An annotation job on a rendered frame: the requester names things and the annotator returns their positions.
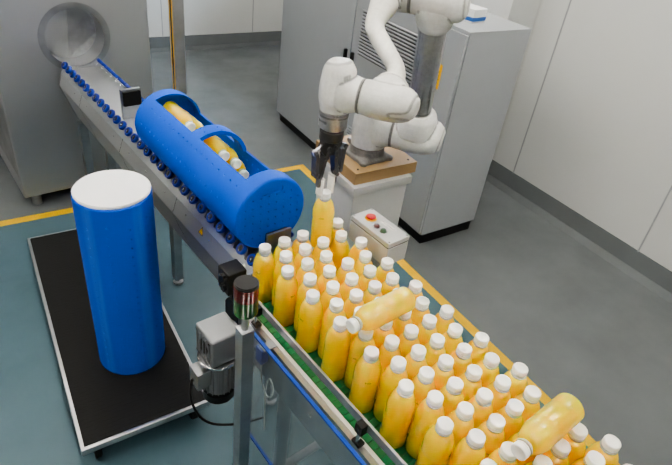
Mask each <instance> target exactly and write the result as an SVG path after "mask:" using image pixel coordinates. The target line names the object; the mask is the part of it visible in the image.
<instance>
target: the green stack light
mask: <svg viewBox="0 0 672 465"><path fill-rule="evenodd" d="M258 302H259V298H258V300H257V301H256V302H255V303H253V304H251V305H241V304H238V303H237V302H235V300H234V299H233V314H234V315H235V316H236V317H237V318H239V319H242V320H248V319H252V318H254V317H255V316H256V315H257V313H258Z"/></svg>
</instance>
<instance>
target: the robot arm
mask: <svg viewBox="0 0 672 465"><path fill-rule="evenodd" d="M470 4H471V0H370V4H369V8H368V12H367V15H366V19H365V30H366V34H367V37H368V39H369V41H370V42H371V44H372V46H373V47H374V49H375V51H376V52H377V54H378V56H379V57H380V59H381V61H382V62H383V64H384V66H385V67H386V69H387V72H385V73H382V74H380V75H379V76H378V77H375V78H374V79H373V80H370V79H365V78H362V77H360V76H358V75H357V70H356V67H355V65H354V63H353V61H352V60H351V59H349V58H344V57H333V58H331V59H329V60H328V61H327V62H326V63H325V65H324V67H323V70H322V74H321V78H320V84H319V93H318V99H319V105H320V108H319V118H318V126H319V127H320V131H319V139H320V143H319V145H318V148H316V149H315V150H314V149H311V155H312V163H311V176H312V177H314V178H315V179H316V182H315V186H316V193H315V194H316V195H318V196H319V197H320V198H322V196H323V188H324V181H325V179H324V178H323V175H324V171H325V168H326V164H327V161H328V160H329V157H330V169H331V172H328V181H327V189H329V190H330V191H331V194H333V193H334V184H335V183H336V178H337V176H339V172H342V170H343V165H344V160H345V154H346V155H347V156H349V157H350V158H351V159H353V160H354V161H356V162H357V163H358V164H359V165H360V166H361V167H367V166H369V165H372V164H376V163H380V162H384V161H392V160H393V156H392V155H390V154H388V153H386V152H385V151H384V148H385V147H392V148H395V149H397V150H401V151H404V152H408V153H413V154H419V155H428V154H434V153H435V152H438V151H439V150H440V147H441V145H442V142H443V139H444V136H445V134H446V132H445V128H444V126H443V125H442V123H441V122H438V121H437V114H436V112H435V110H434V109H433V108H432V105H433V100H434V94H435V89H436V84H437V79H438V73H439V68H440V65H441V59H442V54H443V49H444V44H445V38H446V33H447V32H448V31H449V30H450V29H451V28H452V25H453V24H454V23H460V22H461V21H463V20H464V19H465V18H466V17H467V15H468V13H469V9H470ZM396 12H401V13H409V14H413V15H415V20H416V25H417V27H418V36H417V42H416V49H415V56H414V63H413V70H412V77H411V83H410V88H409V87H408V84H407V82H406V80H405V77H406V72H405V66H404V63H403V61H402V59H401V57H400V55H399V53H398V51H397V50H396V48H395V46H394V44H393V42H392V41H391V39H390V37H389V35H388V34H387V32H386V30H385V24H386V22H387V21H388V20H389V19H390V18H391V17H392V16H393V15H394V14H395V13H396ZM349 113H355V115H354V119H353V124H352V131H351V137H348V138H347V141H348V143H349V144H350V145H348V144H347V143H345V142H344V141H343V137H344V130H346V129H347V125H348V117H349ZM319 156H320V157H319ZM339 166H340V167H339Z"/></svg>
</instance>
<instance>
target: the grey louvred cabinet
mask: <svg viewBox="0 0 672 465"><path fill-rule="evenodd" d="M369 4H370V0H283V14H282V31H281V49H280V66H279V83H278V100H277V111H278V112H279V113H280V120H281V121H282V122H283V123H284V124H285V125H286V126H287V127H288V128H290V129H291V130H292V131H293V132H294V133H295V134H296V135H297V136H299V137H300V138H301V139H302V140H303V141H304V142H305V143H307V144H308V145H309V146H310V147H311V148H312V149H314V150H315V148H316V140H320V139H319V131H320V127H319V126H318V118H319V108H320V105H319V99H318V93H319V84H320V78H321V74H322V70H323V67H324V65H325V63H326V62H327V61H328V60H329V59H331V58H333V57H344V58H349V59H351V60H352V61H353V63H354V65H355V67H356V70H357V75H358V76H360V77H362V78H365V79H370V80H373V79H374V78H375V77H378V76H379V75H380V74H382V73H385V72H387V69H386V67H385V66H384V64H383V62H382V61H381V59H380V57H379V56H378V54H377V52H376V51H375V49H374V47H373V46H372V44H371V42H370V41H369V39H368V37H367V34H366V30H365V19H366V15H367V12H368V8H369ZM385 30H386V32H387V34H388V35H389V37H390V39H391V41H392V42H393V44H394V46H395V48H396V50H397V51H398V53H399V55H400V57H401V59H402V61H403V63H404V66H405V72H406V77H405V80H406V82H407V84H408V87H409V88H410V83H411V77H412V70H413V63H414V56H415V49H416V42H417V36H418V27H417V25H416V20H415V15H413V14H409V13H401V12H396V13H395V14H394V15H393V16H392V17H391V18H390V19H389V20H388V21H387V22H386V24H385ZM531 30H532V29H531V28H528V27H526V26H523V25H520V24H518V23H515V22H512V21H510V20H507V19H504V18H502V17H499V16H496V15H494V14H491V13H488V12H487V15H486V20H485V22H480V23H469V22H466V21H461V22H460V23H454V24H453V25H452V28H451V29H450V30H449V31H448V32H447V33H446V38H445V44H444V49H443V54H442V59H441V65H440V68H439V73H438V79H437V84H436V89H435V94H434V100H433V105H432V108H433V109H434V110H435V112H436V114H437V121H438V122H441V123H442V125H443V126H444V128H445V132H446V134H445V136H444V139H443V142H442V145H441V147H440V150H439V151H438V152H435V153H434V154H428V155H419V154H413V153H408V152H405V153H406V154H407V155H409V156H410V157H411V158H413V159H414V160H415V161H417V165H416V170H415V172H413V173H409V174H411V175H412V180H411V183H409V184H406V189H405V193H404V198H403V203H402V207H401V212H400V217H399V221H398V225H399V226H400V227H402V228H403V229H404V230H405V231H406V232H407V233H408V234H410V235H411V236H412V237H413V238H414V239H415V240H416V241H417V242H419V243H423V242H427V241H430V240H433V239H436V238H440V237H443V236H446V235H449V234H453V233H456V232H459V231H462V230H466V229H468V227H469V224H470V221H471V220H474V217H475V213H476V210H477V207H478V204H479V200H480V197H481V194H482V190H483V187H484V184H485V181H486V177H487V174H488V171H489V167H490V164H491V161H492V158H493V154H494V151H495V148H496V145H497V141H498V138H499V135H500V131H501V128H502V125H503V122H504V118H505V115H506V112H507V108H508V105H509V102H510V99H511V95H512V92H513V89H514V85H515V82H516V79H517V76H518V72H519V69H520V66H521V63H522V59H523V56H524V53H525V49H526V46H527V43H528V40H529V36H530V33H531Z"/></svg>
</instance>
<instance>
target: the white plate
mask: <svg viewBox="0 0 672 465"><path fill-rule="evenodd" d="M150 191H151V184H150V182H149V180H148V179H147V178H146V177H145V176H143V175H141V174H139V173H136V172H133V171H128V170H104V171H99V172H95V173H92V174H89V175H87V176H85V177H83V178H81V179H80V180H78V181H77V182H76V183H75V184H74V185H73V187H72V190H71V194H72V197H73V199H74V200H75V201H76V202H77V203H78V204H80V205H82V206H85V207H87V208H91V209H97V210H115V209H122V208H126V207H130V206H132V205H135V204H137V203H139V202H141V201H142V200H144V199H145V198H146V197H147V196H148V195H149V193H150Z"/></svg>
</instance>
